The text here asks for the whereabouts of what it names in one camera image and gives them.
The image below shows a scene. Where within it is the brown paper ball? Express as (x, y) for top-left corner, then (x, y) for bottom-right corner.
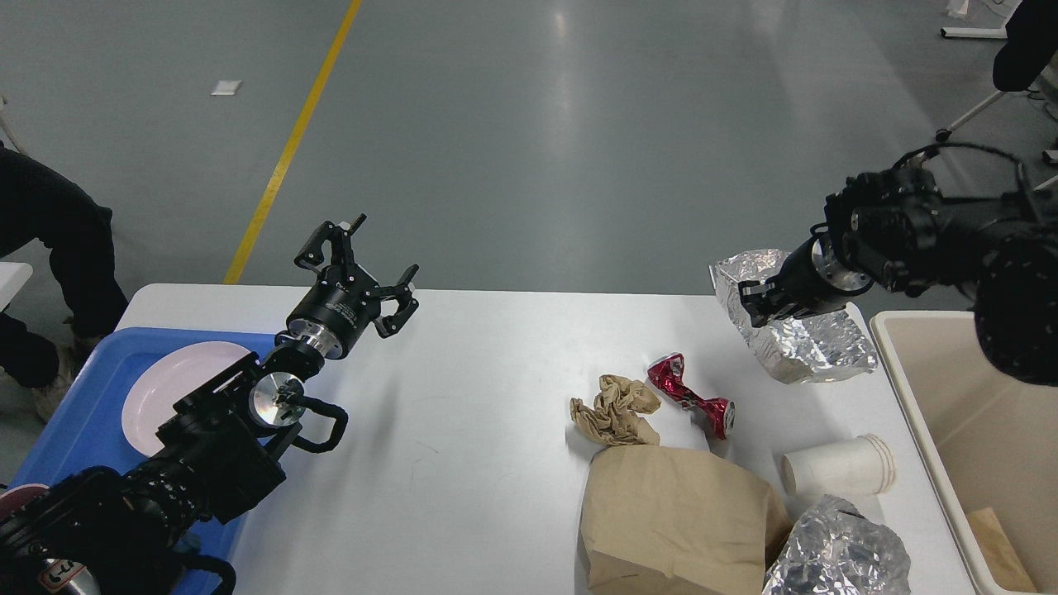
(570, 375), (661, 447)

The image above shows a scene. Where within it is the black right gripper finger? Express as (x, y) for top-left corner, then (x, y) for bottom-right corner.
(738, 281), (782, 328)

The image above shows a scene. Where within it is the dark teal mug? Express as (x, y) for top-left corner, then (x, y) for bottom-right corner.
(171, 531), (202, 561)

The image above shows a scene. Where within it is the person in black trousers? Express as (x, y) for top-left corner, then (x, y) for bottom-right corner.
(1, 146), (129, 422)

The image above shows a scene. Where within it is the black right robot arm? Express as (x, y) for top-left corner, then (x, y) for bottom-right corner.
(737, 142), (1057, 387)

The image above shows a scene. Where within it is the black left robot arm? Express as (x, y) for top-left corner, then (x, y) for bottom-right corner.
(1, 214), (418, 594)

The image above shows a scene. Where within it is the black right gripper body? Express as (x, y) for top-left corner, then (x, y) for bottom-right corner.
(772, 233), (874, 319)

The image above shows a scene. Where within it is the pink plastic plate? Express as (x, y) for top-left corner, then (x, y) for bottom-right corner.
(121, 341), (250, 457)

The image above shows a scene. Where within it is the blue plastic tray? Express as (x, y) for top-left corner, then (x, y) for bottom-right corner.
(15, 328), (271, 594)

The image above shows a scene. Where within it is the white crumpled tissue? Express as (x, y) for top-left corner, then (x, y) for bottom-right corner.
(779, 434), (897, 497)

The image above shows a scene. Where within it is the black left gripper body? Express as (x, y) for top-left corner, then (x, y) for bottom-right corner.
(275, 280), (385, 360)

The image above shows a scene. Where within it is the pink mug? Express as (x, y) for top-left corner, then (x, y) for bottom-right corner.
(0, 483), (49, 520)

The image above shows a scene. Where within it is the brown paper bag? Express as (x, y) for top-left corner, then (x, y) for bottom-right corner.
(579, 445), (791, 594)

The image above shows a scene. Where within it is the foil ball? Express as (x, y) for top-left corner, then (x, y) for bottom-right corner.
(762, 493), (911, 594)

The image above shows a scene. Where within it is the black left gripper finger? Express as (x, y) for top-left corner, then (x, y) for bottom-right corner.
(370, 264), (420, 338)
(293, 213), (368, 286)

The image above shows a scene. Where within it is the brown paper in bin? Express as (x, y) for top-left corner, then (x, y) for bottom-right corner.
(966, 507), (1037, 593)

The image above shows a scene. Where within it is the crushed red can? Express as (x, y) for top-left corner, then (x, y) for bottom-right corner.
(646, 353), (736, 440)

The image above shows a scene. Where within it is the beige plastic bin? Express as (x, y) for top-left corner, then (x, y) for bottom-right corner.
(870, 310), (1057, 594)

